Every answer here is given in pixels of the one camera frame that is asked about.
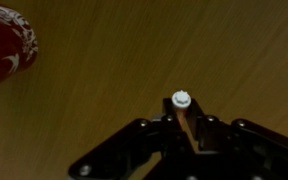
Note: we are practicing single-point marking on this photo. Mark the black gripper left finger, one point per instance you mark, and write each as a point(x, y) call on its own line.
point(134, 146)

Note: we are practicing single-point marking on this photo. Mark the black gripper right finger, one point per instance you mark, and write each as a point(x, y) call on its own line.
point(244, 150)

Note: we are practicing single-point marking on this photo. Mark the orange marker with white cap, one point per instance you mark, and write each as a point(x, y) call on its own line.
point(181, 99)

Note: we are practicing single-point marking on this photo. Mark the maroon mug with white print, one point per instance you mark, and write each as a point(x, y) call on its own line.
point(7, 43)

